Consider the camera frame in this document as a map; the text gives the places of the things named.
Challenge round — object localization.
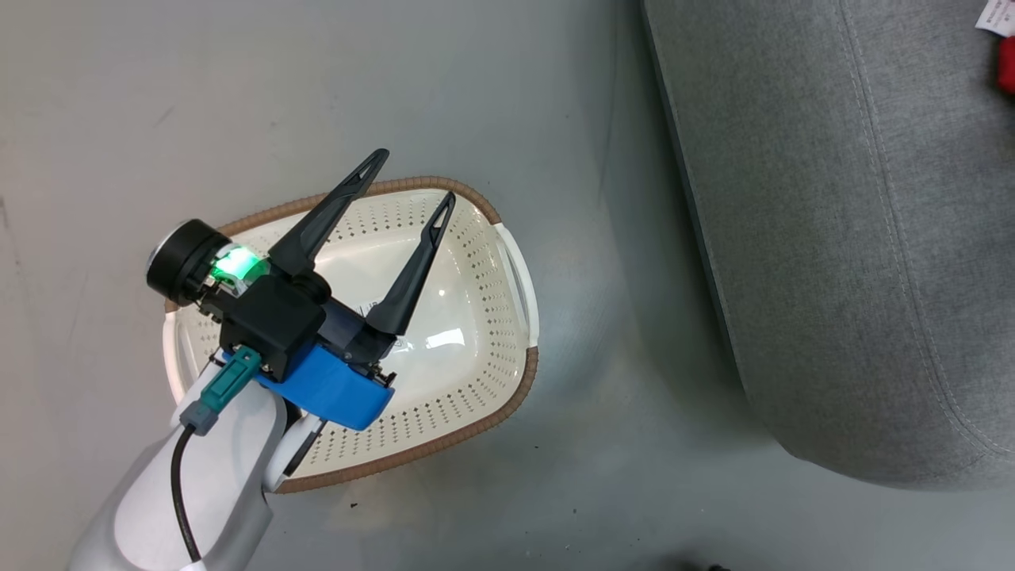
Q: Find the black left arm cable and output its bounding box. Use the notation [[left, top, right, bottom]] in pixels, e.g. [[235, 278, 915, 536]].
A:
[[170, 423, 205, 565]]

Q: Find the white perforated laundry basket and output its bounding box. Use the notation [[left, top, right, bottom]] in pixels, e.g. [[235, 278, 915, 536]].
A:
[[162, 175, 541, 495]]

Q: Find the teal left camera connector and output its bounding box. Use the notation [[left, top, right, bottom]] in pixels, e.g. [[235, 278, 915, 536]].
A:
[[180, 346, 263, 436]]

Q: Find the red hooded garment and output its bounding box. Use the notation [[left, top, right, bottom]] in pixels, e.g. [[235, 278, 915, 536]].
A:
[[976, 0, 1015, 97]]

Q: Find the black cylindrical left gripper motor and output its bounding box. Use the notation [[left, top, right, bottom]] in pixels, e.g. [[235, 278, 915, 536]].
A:
[[145, 219, 266, 308]]

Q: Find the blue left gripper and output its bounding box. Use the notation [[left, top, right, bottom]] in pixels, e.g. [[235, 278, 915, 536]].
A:
[[221, 148, 458, 432]]

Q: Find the grey fabric sofa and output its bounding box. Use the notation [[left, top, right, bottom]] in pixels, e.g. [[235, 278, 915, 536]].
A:
[[640, 0, 1015, 490]]

